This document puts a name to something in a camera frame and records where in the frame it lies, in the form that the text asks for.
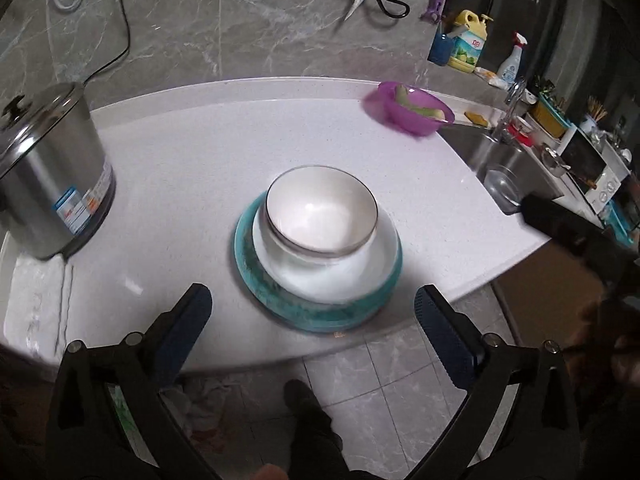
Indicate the white soap packet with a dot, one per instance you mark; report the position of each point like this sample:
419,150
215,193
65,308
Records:
490,77

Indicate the chrome faucet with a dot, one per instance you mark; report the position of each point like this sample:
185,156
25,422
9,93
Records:
513,95

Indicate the white bowl red pattern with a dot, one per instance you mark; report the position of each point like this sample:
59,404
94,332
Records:
321,211

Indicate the yellow dish soap bottle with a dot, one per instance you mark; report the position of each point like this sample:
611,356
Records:
469,34

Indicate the stainless steel sink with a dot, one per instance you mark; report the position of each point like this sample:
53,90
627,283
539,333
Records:
481,152

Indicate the chopsticks holder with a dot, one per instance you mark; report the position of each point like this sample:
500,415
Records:
594,114

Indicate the yellow sponge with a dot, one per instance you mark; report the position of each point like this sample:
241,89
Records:
477,119

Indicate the yellow teal basket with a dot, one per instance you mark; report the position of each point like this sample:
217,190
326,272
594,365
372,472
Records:
553,121

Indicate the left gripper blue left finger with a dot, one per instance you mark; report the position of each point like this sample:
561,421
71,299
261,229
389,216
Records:
171,338

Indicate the white towel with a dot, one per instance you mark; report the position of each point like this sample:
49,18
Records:
39,300

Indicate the large white bowl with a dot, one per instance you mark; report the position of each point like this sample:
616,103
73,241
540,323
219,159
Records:
325,259

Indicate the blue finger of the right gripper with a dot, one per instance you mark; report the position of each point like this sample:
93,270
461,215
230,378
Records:
569,230

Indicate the blue cup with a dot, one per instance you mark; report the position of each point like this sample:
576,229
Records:
441,49

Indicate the teal floral plate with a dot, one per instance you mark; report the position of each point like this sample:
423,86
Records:
294,311

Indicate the white spray bottle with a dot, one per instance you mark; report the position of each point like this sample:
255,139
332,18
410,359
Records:
508,69

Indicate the purple plastic bowl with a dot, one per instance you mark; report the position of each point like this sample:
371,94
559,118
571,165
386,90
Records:
407,109

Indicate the white microwave oven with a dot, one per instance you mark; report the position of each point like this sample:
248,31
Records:
598,170

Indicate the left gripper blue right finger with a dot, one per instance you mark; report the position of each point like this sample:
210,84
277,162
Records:
456,340

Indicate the teal plastic basket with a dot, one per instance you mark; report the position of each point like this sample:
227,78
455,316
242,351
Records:
626,234

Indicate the clear glass bowl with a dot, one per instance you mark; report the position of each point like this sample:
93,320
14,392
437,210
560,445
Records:
503,190

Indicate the steel saucepan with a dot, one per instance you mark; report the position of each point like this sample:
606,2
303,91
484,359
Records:
554,163

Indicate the stainless rice cooker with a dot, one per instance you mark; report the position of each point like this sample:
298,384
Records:
57,184

